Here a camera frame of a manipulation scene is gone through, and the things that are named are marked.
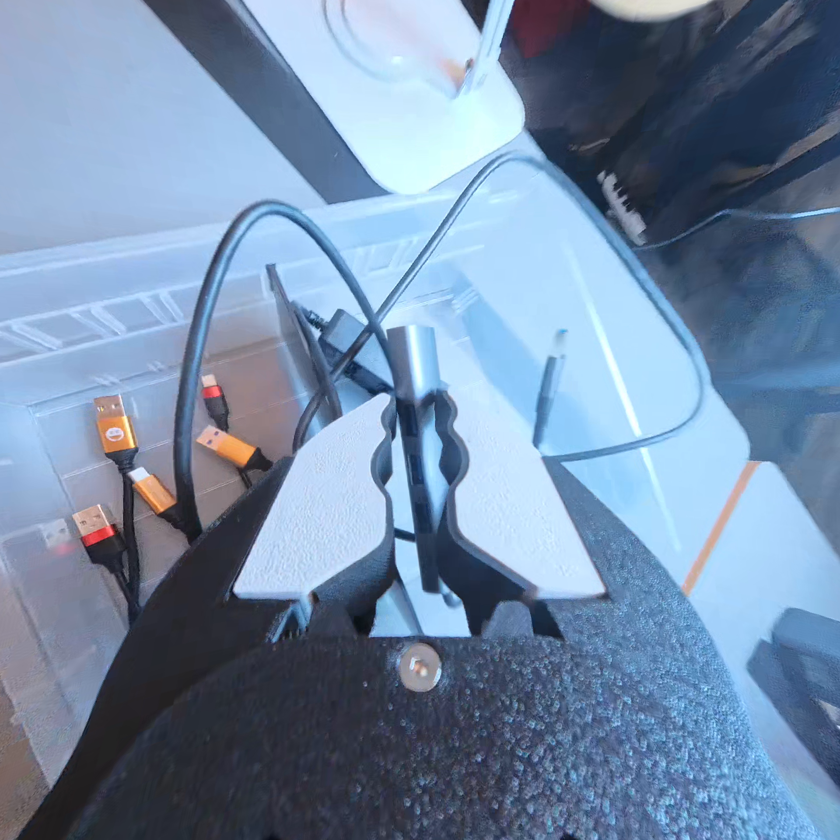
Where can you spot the black bin divider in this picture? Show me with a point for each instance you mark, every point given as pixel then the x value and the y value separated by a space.
pixel 289 328

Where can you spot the orange tape strip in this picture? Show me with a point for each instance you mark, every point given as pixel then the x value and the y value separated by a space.
pixel 722 525

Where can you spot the white power strip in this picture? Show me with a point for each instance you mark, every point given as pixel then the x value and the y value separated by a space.
pixel 620 203

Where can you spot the grey slim usb hub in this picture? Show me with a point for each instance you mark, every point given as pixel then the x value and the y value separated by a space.
pixel 413 367

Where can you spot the black office chair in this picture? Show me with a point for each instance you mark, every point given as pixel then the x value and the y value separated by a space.
pixel 800 669

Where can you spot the instruction sheet on stand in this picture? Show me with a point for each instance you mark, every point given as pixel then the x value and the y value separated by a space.
pixel 407 144

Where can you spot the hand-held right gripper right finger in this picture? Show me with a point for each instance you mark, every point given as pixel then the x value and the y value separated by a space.
pixel 518 518

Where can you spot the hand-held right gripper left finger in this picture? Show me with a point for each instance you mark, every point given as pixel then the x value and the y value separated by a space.
pixel 315 518

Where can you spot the clear plastic bin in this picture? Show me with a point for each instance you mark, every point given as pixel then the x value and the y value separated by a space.
pixel 590 295

